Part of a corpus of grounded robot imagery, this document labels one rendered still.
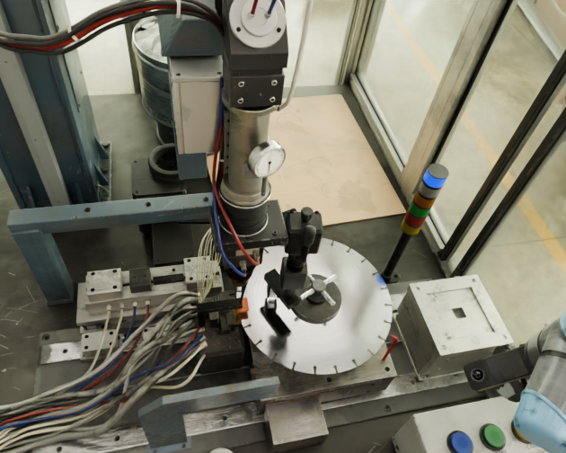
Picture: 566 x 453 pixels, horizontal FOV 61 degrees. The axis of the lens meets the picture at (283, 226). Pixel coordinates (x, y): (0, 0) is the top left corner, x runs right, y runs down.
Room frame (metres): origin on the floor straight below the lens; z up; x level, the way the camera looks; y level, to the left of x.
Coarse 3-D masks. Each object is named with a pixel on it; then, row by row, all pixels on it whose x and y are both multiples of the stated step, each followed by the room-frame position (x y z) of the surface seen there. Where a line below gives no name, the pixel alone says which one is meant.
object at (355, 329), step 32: (320, 256) 0.65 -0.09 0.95; (352, 256) 0.66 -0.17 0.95; (256, 288) 0.54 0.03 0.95; (352, 288) 0.58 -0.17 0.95; (384, 288) 0.59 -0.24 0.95; (256, 320) 0.46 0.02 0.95; (288, 320) 0.48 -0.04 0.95; (352, 320) 0.50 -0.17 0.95; (384, 320) 0.51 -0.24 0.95; (288, 352) 0.41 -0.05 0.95; (320, 352) 0.42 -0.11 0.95; (352, 352) 0.43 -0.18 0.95
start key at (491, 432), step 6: (492, 426) 0.35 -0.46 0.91; (486, 432) 0.33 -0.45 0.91; (492, 432) 0.33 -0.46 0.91; (498, 432) 0.34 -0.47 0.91; (486, 438) 0.32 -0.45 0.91; (492, 438) 0.32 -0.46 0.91; (498, 438) 0.33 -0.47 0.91; (504, 438) 0.33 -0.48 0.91; (492, 444) 0.31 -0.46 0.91; (498, 444) 0.31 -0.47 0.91
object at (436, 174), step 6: (432, 168) 0.76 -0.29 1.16; (438, 168) 0.77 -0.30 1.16; (444, 168) 0.77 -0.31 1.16; (426, 174) 0.76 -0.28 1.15; (432, 174) 0.75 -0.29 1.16; (438, 174) 0.75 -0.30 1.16; (444, 174) 0.75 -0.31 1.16; (426, 180) 0.75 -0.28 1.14; (432, 180) 0.74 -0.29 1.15; (438, 180) 0.74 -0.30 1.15; (444, 180) 0.74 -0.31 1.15; (432, 186) 0.74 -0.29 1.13; (438, 186) 0.74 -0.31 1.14
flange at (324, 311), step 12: (312, 276) 0.58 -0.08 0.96; (324, 276) 0.59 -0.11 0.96; (336, 288) 0.57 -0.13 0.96; (300, 300) 0.52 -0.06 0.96; (312, 300) 0.52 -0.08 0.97; (324, 300) 0.52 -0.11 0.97; (336, 300) 0.53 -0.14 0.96; (300, 312) 0.49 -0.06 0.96; (312, 312) 0.50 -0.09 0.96; (324, 312) 0.50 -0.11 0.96; (336, 312) 0.51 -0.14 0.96
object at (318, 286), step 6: (336, 276) 0.57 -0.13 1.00; (312, 282) 0.54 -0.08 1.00; (318, 282) 0.54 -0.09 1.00; (324, 282) 0.55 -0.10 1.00; (312, 288) 0.53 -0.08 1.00; (318, 288) 0.53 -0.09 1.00; (324, 288) 0.53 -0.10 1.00; (306, 294) 0.51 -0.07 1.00; (312, 294) 0.53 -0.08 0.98; (318, 294) 0.52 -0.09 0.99; (324, 294) 0.52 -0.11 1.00; (330, 300) 0.51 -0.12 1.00
